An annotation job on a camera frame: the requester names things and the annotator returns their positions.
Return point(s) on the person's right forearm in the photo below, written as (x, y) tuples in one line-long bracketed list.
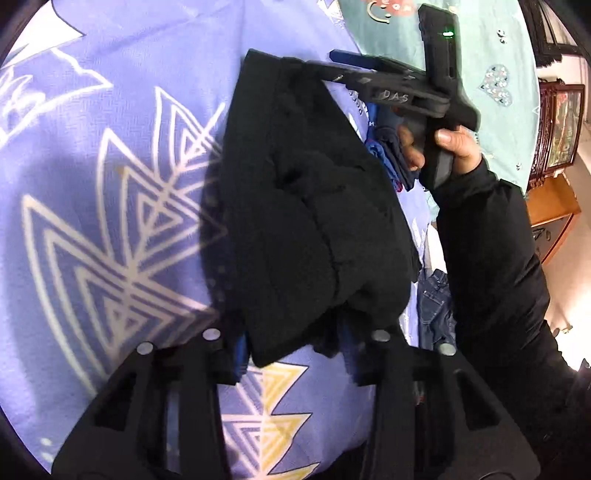
[(489, 258)]

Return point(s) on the person's right hand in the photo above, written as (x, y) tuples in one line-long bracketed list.
[(461, 147)]

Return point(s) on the blue jeans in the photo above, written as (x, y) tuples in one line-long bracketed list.
[(436, 304)]

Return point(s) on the black pants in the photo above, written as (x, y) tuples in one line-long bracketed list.
[(300, 207)]

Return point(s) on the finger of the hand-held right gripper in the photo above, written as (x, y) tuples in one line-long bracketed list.
[(351, 57), (325, 70)]

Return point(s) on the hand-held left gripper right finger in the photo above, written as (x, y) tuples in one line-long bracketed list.
[(370, 365)]

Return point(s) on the wooden cabinet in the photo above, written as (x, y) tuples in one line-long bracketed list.
[(554, 212)]

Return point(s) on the purple printed bedsheet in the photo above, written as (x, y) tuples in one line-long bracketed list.
[(92, 138)]

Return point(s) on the blue garment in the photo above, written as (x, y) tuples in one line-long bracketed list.
[(376, 148)]

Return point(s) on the dark garment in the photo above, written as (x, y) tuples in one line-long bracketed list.
[(404, 171)]

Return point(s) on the dark wooden panelled headboard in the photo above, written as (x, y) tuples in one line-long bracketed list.
[(561, 129)]

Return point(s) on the teal printed blanket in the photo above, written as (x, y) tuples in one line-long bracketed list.
[(489, 50)]

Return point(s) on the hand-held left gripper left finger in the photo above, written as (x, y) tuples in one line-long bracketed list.
[(241, 361)]

